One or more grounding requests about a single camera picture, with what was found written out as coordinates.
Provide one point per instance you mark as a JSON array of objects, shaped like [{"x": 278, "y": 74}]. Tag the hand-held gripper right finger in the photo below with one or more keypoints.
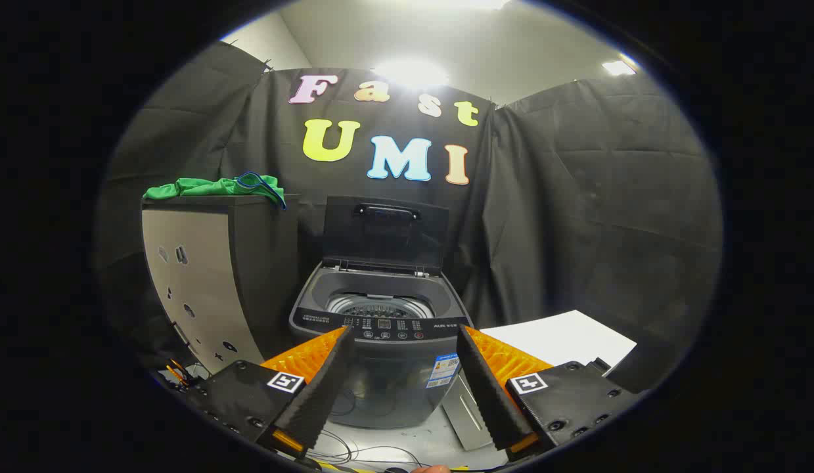
[{"x": 492, "y": 394}]

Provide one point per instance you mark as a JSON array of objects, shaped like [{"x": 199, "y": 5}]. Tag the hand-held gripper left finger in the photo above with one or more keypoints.
[{"x": 315, "y": 401}]

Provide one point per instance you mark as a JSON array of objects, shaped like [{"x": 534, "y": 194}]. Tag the grey washing machine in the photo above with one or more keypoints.
[{"x": 393, "y": 387}]

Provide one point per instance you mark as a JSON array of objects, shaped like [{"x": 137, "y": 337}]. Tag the green shirt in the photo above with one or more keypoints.
[{"x": 203, "y": 187}]

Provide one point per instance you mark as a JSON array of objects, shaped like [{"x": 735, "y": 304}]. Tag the white board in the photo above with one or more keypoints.
[{"x": 564, "y": 338}]

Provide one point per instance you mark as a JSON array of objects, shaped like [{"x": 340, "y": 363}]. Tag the grey cabinet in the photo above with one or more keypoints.
[{"x": 196, "y": 276}]

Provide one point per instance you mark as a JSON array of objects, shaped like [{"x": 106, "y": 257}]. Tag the black backdrop cloth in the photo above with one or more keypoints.
[{"x": 577, "y": 197}]

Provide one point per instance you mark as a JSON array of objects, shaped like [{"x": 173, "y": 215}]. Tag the ceiling light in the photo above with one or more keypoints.
[{"x": 618, "y": 67}]

